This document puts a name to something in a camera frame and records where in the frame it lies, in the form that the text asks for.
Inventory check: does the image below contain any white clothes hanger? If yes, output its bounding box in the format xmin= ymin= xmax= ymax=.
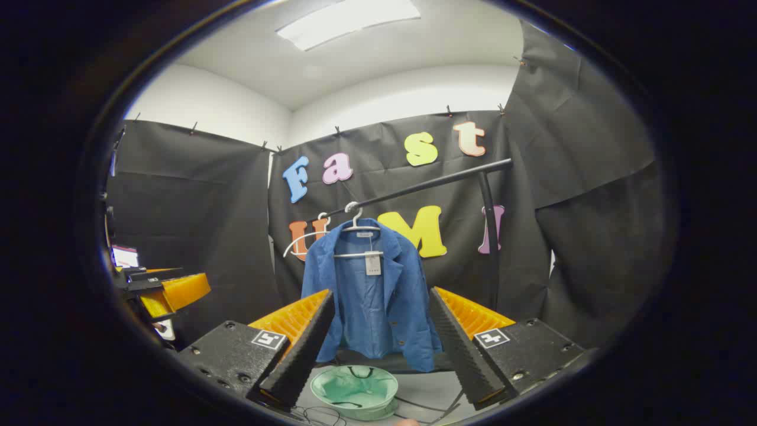
xmin=333 ymin=201 xmax=385 ymax=259
xmin=283 ymin=212 xmax=332 ymax=259

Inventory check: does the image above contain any blue jacket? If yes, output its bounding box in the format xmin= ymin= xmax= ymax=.
xmin=300 ymin=219 xmax=443 ymax=373

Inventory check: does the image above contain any black floor cable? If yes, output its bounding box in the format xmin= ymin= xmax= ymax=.
xmin=393 ymin=388 xmax=465 ymax=425
xmin=290 ymin=405 xmax=348 ymax=426

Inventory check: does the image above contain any green laundry hamper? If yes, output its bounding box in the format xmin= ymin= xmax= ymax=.
xmin=310 ymin=364 xmax=400 ymax=422

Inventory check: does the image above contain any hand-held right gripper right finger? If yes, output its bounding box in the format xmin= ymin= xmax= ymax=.
xmin=428 ymin=286 xmax=586 ymax=411

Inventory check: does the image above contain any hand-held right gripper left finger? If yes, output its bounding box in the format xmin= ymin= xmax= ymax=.
xmin=177 ymin=289 xmax=335 ymax=409

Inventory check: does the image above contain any black metal clothes rack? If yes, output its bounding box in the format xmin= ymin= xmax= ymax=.
xmin=305 ymin=157 xmax=514 ymax=375

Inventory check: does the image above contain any black backdrop cloth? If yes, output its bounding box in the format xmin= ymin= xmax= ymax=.
xmin=106 ymin=21 xmax=669 ymax=356

